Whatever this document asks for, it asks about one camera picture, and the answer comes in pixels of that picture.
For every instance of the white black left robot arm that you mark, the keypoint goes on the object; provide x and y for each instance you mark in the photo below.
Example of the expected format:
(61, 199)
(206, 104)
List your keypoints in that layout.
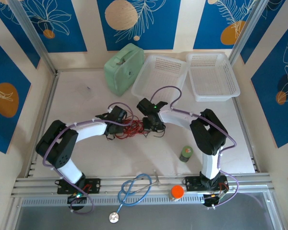
(91, 130)

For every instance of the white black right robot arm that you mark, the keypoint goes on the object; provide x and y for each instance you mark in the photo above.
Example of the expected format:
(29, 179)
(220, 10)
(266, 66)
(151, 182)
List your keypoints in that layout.
(175, 119)

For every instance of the small green bottle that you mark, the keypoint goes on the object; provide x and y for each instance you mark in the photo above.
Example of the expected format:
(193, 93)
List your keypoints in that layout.
(186, 153)

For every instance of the white perforated plastic basket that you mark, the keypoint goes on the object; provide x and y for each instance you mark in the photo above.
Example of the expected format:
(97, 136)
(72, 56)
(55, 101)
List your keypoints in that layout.
(158, 76)
(213, 76)

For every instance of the mint green zip case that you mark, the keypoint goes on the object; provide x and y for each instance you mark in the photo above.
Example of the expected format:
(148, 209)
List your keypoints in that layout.
(120, 72)

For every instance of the orange-lidded jar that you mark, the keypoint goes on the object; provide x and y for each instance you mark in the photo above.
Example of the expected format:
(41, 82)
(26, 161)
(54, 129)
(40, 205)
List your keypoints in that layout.
(177, 191)

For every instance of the blue stethoscope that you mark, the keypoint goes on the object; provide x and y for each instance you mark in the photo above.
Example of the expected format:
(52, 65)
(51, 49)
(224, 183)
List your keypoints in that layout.
(114, 217)

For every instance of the grey metal sheet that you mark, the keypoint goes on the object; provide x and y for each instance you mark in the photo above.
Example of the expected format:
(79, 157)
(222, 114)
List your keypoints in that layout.
(182, 218)

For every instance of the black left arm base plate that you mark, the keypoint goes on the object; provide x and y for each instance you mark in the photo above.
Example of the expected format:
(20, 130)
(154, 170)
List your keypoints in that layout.
(96, 185)

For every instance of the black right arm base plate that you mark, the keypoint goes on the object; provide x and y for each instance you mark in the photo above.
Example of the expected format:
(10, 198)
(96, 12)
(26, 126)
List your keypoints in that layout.
(192, 183)

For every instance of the aluminium side rail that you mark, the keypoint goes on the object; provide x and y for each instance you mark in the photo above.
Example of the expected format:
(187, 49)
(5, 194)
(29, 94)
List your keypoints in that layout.
(244, 134)
(48, 105)

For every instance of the long aluminium base rail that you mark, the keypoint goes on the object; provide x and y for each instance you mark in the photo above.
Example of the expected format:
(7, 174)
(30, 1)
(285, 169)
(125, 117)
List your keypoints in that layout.
(38, 185)

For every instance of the aluminium frame post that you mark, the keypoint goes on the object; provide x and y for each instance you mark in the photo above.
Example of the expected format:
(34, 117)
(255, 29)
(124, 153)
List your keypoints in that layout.
(36, 40)
(247, 31)

